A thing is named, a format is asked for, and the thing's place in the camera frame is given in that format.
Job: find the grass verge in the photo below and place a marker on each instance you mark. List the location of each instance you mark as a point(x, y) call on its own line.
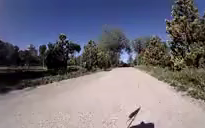
point(190, 81)
point(40, 80)

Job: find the pale gravel path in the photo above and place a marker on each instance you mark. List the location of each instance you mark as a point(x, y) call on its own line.
point(100, 96)

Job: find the row of trees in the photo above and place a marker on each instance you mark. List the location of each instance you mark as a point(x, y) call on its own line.
point(186, 40)
point(61, 53)

